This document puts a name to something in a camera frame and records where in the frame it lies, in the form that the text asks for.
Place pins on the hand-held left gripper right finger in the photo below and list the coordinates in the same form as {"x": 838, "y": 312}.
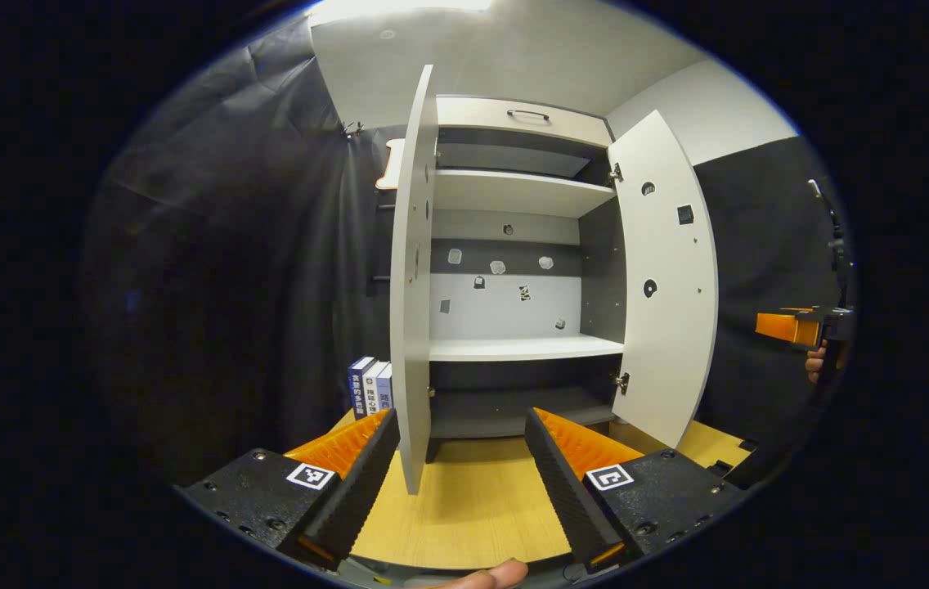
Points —
{"x": 571, "y": 495}

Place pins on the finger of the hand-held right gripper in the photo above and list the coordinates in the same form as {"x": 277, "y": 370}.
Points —
{"x": 783, "y": 327}

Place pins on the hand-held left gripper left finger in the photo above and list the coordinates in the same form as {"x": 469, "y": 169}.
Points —
{"x": 354, "y": 499}

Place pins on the cabinet door with headphone sticker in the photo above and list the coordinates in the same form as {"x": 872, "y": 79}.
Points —
{"x": 669, "y": 343}

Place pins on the cabinet door with camera sticker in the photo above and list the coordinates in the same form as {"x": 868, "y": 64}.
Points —
{"x": 411, "y": 327}

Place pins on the grey double-door shoe cabinet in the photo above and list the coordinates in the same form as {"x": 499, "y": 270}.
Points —
{"x": 505, "y": 311}

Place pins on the white cabinet shelf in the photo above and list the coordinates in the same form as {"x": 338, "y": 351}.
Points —
{"x": 513, "y": 192}
{"x": 522, "y": 349}

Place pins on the grey cabinet drawer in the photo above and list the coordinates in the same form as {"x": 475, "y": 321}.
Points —
{"x": 481, "y": 114}

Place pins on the dark blue book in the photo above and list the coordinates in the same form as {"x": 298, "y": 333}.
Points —
{"x": 358, "y": 388}

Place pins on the white book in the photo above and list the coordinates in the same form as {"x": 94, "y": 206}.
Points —
{"x": 373, "y": 388}

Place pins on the light blue book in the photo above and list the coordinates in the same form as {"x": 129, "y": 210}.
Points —
{"x": 385, "y": 388}

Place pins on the black backdrop cloth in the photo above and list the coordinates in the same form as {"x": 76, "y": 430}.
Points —
{"x": 227, "y": 286}

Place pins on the black binder clip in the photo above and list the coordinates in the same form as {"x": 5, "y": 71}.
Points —
{"x": 354, "y": 129}

